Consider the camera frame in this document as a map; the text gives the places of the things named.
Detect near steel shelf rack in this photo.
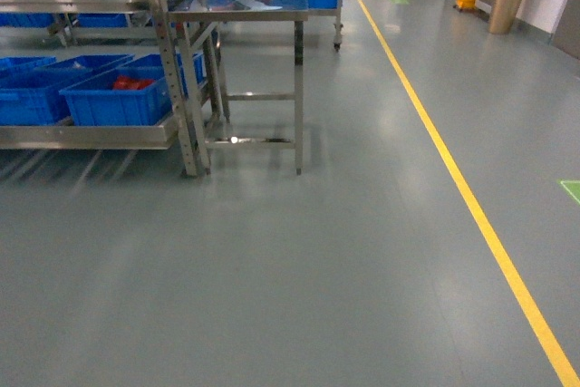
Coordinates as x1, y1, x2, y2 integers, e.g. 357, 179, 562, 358
1, 0, 220, 177

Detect blue bin with red bags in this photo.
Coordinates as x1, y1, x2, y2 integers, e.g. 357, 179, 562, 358
59, 53, 206, 128

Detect empty blue bin front left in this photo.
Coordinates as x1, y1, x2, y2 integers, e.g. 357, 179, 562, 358
1, 53, 135, 126

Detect blue bin far left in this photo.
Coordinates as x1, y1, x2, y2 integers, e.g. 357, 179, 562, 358
0, 56, 56, 79

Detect small steel table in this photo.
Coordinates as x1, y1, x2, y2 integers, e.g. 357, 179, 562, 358
161, 0, 308, 175

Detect red bubble wrap bags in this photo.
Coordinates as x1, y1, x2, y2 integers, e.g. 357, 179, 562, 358
112, 75, 155, 91

